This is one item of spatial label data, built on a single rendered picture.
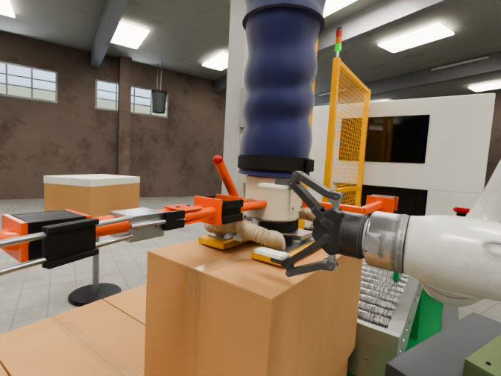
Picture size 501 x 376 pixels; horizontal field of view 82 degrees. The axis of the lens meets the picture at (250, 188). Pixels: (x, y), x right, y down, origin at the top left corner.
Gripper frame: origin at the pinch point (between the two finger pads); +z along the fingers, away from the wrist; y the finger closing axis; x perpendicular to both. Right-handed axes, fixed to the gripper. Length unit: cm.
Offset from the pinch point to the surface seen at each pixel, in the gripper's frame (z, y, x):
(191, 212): 11.2, -0.5, -9.5
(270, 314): -5.4, 16.8, -4.4
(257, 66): 15.0, -37.2, 16.2
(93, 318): 81, 54, 6
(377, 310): -8, 54, 93
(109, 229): 10.9, 0.2, -26.4
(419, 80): 65, -262, 853
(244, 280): 3.2, 13.7, -1.0
